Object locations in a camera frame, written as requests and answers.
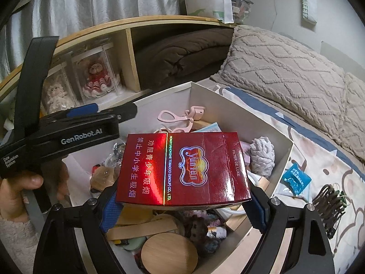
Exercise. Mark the white doll display case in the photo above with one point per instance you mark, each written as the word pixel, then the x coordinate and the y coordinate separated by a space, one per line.
pixel 57 91

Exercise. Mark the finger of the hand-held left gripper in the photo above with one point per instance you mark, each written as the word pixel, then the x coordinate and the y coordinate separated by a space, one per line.
pixel 82 110
pixel 119 111

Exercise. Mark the stack of photo cards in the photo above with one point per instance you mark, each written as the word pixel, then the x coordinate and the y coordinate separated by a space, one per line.
pixel 241 5

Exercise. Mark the grey headboard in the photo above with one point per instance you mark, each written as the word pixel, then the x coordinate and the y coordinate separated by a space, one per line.
pixel 336 54

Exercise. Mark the red doll display case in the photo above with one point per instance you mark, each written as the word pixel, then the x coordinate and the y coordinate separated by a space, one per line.
pixel 95 74

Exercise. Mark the red cigarette pack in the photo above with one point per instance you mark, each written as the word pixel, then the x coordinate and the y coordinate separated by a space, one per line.
pixel 182 168

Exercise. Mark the knitted beige pillow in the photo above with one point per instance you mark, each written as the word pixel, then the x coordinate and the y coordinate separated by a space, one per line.
pixel 285 68
pixel 356 105

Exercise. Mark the brown folded blanket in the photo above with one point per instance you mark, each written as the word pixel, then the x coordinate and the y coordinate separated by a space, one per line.
pixel 182 54

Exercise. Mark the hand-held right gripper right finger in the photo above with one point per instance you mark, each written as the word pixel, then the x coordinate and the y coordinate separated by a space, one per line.
pixel 256 214

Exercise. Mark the light blue packet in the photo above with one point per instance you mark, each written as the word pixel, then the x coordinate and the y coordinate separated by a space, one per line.
pixel 211 128

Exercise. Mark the brown wooden item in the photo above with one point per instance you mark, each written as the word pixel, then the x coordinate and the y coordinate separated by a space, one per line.
pixel 102 177

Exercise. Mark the person's left hand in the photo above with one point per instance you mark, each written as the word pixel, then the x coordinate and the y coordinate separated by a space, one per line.
pixel 17 191

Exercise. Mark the person's left forearm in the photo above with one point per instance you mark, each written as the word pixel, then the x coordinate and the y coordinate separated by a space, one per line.
pixel 14 242

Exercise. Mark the wooden shelf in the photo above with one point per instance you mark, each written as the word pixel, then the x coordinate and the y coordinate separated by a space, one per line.
pixel 128 54

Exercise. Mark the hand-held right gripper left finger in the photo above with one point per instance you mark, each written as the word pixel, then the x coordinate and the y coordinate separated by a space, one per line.
pixel 109 214

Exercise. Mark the pink eyelash curler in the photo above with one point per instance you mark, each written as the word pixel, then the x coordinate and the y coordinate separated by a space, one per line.
pixel 196 112

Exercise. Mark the brown crochet doll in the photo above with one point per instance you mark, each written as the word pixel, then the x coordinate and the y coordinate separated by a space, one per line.
pixel 196 228

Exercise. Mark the round wooden lid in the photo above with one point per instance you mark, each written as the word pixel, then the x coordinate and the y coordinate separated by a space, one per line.
pixel 168 255

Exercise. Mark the brown hair claw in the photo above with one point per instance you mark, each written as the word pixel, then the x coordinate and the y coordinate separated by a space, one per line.
pixel 328 205

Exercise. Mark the grey curtain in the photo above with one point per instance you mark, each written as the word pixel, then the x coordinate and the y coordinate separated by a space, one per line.
pixel 85 2

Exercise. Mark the white hanging pouch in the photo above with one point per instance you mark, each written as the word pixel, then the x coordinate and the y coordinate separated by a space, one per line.
pixel 309 5

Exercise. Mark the white storage box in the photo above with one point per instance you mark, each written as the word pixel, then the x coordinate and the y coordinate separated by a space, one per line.
pixel 216 102

